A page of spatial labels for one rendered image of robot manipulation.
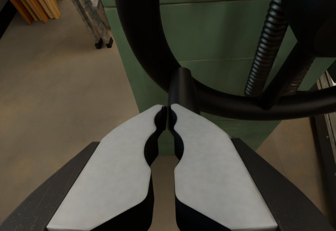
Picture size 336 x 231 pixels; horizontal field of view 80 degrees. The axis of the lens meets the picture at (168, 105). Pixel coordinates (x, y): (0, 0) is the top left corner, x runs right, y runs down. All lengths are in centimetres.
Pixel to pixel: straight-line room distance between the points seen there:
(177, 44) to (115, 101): 78
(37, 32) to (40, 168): 105
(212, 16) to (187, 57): 10
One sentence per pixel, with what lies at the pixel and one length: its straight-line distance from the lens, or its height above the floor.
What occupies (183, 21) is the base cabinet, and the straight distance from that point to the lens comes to 37.
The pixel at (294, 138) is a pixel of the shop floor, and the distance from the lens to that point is 110.
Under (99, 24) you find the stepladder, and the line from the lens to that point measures 135.
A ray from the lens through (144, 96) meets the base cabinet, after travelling 53.
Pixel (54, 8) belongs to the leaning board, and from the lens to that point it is 185.
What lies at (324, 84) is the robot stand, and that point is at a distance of 108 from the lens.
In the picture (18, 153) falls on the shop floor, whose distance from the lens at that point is 122.
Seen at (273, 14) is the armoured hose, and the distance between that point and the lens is 24.
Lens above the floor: 89
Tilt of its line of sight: 57 degrees down
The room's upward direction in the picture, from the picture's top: 6 degrees counter-clockwise
